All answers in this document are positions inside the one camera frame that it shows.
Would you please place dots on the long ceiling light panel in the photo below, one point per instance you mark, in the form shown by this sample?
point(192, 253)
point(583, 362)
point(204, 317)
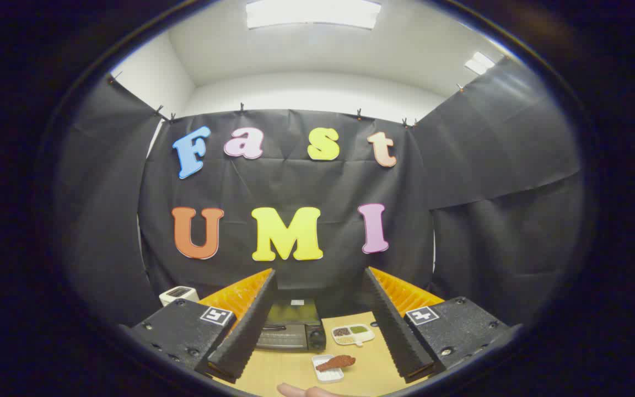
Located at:
point(312, 14)

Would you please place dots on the brown meat piece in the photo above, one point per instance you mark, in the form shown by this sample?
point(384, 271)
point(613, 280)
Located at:
point(337, 362)

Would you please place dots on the row of small cloth clips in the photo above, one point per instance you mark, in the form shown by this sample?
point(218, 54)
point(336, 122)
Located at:
point(359, 114)

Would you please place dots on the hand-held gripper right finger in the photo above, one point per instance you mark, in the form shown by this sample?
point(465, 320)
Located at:
point(392, 325)

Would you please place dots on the white divided dish with beans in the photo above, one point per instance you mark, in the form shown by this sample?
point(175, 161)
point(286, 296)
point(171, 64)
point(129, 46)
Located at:
point(350, 334)

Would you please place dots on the white rectangular plastic tray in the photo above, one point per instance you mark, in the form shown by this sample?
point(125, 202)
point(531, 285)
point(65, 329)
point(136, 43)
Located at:
point(328, 377)

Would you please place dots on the black toaster oven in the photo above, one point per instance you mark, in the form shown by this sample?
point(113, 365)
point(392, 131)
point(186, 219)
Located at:
point(295, 331)

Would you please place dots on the white bread toaster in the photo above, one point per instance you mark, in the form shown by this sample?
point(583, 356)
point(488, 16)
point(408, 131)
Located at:
point(177, 295)

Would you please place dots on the small ceiling light panel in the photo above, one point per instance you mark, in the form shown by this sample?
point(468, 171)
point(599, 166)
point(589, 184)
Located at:
point(479, 63)

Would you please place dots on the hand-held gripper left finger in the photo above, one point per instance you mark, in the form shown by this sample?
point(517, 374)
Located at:
point(251, 325)

